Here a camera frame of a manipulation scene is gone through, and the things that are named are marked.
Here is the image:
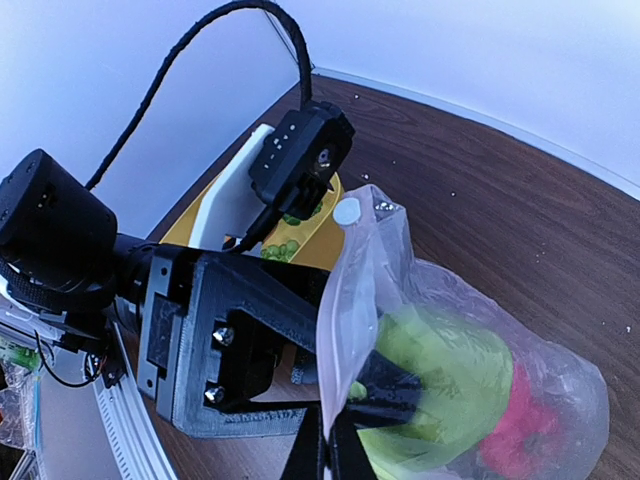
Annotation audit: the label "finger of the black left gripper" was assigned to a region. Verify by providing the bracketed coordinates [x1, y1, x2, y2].
[349, 350, 423, 429]

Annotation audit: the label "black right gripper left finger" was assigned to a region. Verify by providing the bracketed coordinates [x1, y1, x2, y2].
[280, 407, 327, 480]

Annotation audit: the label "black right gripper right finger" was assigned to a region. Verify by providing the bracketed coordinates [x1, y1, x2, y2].
[328, 409, 377, 480]

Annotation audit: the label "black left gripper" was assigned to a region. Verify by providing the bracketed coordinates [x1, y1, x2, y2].
[1, 149, 328, 438]

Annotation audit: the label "clear zip top bag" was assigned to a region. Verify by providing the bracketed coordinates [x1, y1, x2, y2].
[316, 185, 609, 479]

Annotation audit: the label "light green toy lettuce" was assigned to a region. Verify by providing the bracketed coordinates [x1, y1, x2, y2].
[359, 307, 514, 479]

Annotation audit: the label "green toy grapes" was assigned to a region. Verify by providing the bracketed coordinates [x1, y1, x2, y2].
[260, 202, 323, 263]

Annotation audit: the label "red toy apple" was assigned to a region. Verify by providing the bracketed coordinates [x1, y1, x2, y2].
[479, 364, 558, 479]

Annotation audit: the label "yellow plastic basket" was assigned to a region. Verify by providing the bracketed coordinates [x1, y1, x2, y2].
[159, 174, 344, 270]

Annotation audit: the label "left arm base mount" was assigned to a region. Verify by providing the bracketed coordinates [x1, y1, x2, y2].
[34, 311, 127, 389]

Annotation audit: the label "aluminium front rail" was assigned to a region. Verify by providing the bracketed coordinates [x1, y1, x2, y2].
[29, 319, 179, 480]

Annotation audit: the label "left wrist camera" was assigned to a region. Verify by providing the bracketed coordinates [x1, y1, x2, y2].
[189, 102, 357, 251]

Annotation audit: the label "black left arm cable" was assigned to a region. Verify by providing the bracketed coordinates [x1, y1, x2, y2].
[84, 0, 315, 191]

